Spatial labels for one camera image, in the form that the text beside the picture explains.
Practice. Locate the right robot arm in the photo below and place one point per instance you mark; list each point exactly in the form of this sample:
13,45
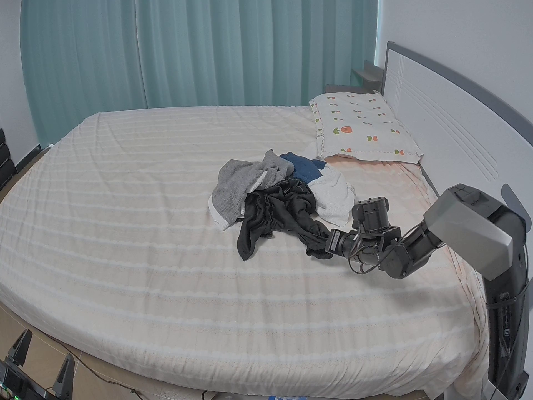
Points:
470,231

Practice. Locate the black chest of drawers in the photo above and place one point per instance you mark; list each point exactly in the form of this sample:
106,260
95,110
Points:
6,161

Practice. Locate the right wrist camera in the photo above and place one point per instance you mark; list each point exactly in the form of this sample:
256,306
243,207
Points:
357,215

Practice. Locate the bed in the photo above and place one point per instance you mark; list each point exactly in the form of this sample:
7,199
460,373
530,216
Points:
125,244

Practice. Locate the blue-green curtain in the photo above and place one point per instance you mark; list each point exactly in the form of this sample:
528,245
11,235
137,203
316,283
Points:
250,36
83,56

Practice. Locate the white garment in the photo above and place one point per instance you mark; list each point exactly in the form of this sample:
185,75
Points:
333,194

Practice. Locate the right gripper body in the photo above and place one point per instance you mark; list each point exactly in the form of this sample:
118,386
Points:
343,244

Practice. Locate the grey bedside table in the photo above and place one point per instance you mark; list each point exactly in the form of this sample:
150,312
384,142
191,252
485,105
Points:
366,75

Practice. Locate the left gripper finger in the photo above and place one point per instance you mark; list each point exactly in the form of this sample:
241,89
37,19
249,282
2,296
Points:
20,352
63,379

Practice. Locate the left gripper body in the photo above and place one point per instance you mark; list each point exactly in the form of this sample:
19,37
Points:
29,390

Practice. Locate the grey garment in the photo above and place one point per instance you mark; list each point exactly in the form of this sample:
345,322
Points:
233,186

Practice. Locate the dark blue garment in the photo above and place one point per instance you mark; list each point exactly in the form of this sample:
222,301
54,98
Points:
306,169

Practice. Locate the white printed pillow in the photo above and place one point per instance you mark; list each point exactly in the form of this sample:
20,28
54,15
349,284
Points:
362,127

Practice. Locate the black T-shirt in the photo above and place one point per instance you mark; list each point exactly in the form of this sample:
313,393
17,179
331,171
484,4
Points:
283,206

